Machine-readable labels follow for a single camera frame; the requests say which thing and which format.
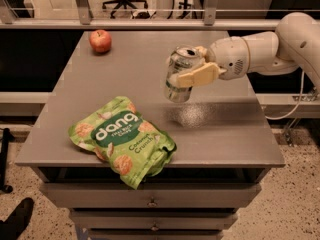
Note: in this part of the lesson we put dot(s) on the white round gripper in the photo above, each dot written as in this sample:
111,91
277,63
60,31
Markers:
228,56

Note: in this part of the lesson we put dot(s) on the silver green 7up can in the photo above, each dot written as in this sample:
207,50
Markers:
182,60

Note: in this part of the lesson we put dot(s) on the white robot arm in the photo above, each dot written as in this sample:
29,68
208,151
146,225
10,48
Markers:
295,43

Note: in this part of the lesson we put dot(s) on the green rice chip bag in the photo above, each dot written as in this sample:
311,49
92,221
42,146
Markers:
133,147

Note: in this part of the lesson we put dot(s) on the grey metal railing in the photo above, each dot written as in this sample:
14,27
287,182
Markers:
16,14

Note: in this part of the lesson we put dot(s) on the grey drawer cabinet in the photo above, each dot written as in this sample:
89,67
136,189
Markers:
224,144

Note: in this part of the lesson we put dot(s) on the red apple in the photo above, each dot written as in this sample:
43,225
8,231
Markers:
100,41

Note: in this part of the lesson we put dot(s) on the black office chair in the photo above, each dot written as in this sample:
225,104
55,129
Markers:
124,4

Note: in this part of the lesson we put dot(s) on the black shoe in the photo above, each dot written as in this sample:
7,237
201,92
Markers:
17,221

